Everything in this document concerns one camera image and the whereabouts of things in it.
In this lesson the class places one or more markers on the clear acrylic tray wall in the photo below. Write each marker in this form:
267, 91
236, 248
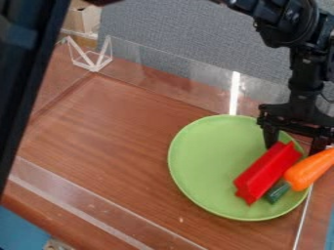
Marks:
90, 178

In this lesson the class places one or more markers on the green plastic plate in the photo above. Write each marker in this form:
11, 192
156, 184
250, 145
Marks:
209, 154

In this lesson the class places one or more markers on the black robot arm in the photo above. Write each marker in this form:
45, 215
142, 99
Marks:
288, 23

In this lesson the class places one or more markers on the red plastic block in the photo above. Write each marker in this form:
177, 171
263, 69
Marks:
256, 181

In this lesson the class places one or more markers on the cardboard box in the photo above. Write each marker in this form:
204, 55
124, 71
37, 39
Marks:
83, 19

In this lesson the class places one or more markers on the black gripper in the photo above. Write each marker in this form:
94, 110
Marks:
300, 117

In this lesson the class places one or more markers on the orange toy carrot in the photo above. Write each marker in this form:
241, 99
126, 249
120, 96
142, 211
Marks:
303, 174

